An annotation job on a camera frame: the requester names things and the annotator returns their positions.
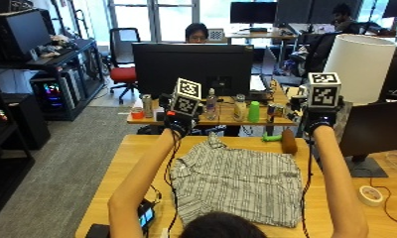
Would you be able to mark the person's left hand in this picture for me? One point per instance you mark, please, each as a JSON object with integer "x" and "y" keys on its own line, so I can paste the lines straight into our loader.
{"x": 179, "y": 123}

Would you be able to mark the person's right hand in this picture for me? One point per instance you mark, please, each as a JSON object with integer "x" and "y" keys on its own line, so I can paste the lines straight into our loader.
{"x": 319, "y": 119}

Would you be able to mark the left glove marker cube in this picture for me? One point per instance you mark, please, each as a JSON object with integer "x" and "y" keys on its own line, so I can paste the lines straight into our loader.
{"x": 186, "y": 97}

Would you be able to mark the glove marker cube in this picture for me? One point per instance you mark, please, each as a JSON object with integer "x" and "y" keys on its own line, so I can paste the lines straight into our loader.
{"x": 324, "y": 89}
{"x": 186, "y": 97}

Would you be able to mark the clear water bottle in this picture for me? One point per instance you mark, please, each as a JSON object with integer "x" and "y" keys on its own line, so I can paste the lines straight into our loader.
{"x": 211, "y": 105}

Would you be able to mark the right glove marker cube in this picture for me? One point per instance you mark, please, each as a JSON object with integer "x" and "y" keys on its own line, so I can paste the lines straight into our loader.
{"x": 324, "y": 89}

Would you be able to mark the wooden desk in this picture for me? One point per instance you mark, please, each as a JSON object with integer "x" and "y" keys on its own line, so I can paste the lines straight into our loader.
{"x": 220, "y": 115}

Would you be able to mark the orange small container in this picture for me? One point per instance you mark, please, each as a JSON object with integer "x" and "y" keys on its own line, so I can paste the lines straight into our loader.
{"x": 138, "y": 114}

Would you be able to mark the dark drink can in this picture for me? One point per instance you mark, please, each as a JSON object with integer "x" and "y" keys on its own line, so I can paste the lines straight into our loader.
{"x": 272, "y": 112}

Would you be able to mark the black monitor with stand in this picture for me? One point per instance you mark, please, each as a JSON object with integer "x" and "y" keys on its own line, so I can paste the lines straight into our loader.
{"x": 377, "y": 132}

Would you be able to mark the green plastic cup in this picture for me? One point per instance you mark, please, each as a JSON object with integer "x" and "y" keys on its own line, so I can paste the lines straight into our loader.
{"x": 253, "y": 112}

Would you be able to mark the large black monitor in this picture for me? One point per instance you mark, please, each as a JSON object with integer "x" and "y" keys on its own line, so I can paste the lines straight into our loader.
{"x": 163, "y": 69}

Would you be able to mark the white lamp shade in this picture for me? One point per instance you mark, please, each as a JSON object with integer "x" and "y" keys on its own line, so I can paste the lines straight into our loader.
{"x": 361, "y": 66}

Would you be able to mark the red office chair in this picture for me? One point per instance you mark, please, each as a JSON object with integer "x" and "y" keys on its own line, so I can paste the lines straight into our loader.
{"x": 123, "y": 66}

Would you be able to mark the grey striped shirt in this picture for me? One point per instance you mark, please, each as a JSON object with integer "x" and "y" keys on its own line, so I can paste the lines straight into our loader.
{"x": 237, "y": 181}

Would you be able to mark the white tape roll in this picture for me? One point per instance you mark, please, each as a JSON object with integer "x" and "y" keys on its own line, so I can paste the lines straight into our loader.
{"x": 370, "y": 195}

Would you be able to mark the black shelf desk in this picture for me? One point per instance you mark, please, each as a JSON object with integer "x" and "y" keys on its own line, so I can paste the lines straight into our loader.
{"x": 71, "y": 76}

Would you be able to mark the black device with screen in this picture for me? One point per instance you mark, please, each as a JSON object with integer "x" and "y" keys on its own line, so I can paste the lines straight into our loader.
{"x": 146, "y": 214}

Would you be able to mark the black computer tower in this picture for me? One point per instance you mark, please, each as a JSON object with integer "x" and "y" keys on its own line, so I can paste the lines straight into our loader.
{"x": 53, "y": 95}

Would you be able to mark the black background monitor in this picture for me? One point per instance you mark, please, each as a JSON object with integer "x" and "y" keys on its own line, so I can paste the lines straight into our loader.
{"x": 253, "y": 12}

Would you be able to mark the black flat device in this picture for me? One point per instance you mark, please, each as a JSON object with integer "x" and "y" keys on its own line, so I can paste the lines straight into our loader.
{"x": 98, "y": 231}

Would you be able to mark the black cabinet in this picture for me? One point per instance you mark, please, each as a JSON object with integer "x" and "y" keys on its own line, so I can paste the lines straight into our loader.
{"x": 7, "y": 158}

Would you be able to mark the black monitor on shelf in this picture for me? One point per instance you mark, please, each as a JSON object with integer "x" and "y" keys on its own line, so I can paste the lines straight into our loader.
{"x": 18, "y": 34}

